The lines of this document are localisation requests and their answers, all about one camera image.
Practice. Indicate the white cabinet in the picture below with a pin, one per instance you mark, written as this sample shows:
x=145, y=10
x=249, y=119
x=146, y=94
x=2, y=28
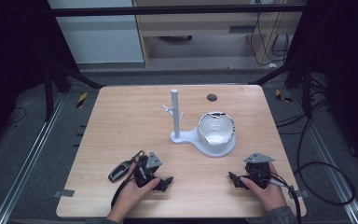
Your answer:
x=99, y=34

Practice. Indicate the aluminium floor rail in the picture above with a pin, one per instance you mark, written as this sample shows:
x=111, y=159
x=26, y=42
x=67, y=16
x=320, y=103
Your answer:
x=28, y=161
x=329, y=155

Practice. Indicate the white stand with pegs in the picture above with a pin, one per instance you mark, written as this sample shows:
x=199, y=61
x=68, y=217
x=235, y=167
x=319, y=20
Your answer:
x=175, y=115

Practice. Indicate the black car key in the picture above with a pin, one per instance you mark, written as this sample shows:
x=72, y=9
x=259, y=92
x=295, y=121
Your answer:
x=120, y=172

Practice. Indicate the yellow black tape piece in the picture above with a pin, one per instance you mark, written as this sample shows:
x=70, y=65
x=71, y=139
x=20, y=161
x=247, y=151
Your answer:
x=282, y=96
x=81, y=100

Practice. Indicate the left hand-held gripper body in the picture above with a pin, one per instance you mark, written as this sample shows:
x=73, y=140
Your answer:
x=147, y=169

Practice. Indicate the round table grommet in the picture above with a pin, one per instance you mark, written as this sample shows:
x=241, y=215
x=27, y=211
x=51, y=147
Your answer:
x=212, y=97

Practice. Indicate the light wooden desk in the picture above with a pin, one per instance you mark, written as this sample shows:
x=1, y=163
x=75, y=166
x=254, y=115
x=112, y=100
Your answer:
x=205, y=28

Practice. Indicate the person's right hand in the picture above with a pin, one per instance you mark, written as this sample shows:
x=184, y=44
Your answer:
x=268, y=194

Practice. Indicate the person's left hand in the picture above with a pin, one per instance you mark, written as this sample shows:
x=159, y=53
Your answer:
x=133, y=196

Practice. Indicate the black frame bar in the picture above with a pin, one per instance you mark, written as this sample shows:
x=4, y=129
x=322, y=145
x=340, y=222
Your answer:
x=174, y=11

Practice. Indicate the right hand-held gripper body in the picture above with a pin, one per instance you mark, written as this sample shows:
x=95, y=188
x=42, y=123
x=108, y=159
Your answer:
x=257, y=171

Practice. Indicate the grey tape strip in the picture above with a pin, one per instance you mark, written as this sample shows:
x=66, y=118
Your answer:
x=300, y=193
x=64, y=193

